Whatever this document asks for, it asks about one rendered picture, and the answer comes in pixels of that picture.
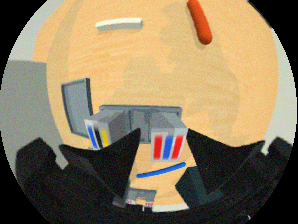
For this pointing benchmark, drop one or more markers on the white flat bar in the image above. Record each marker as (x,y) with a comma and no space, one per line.
(120,24)

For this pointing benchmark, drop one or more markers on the blue thin bar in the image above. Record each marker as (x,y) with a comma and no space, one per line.
(169,169)

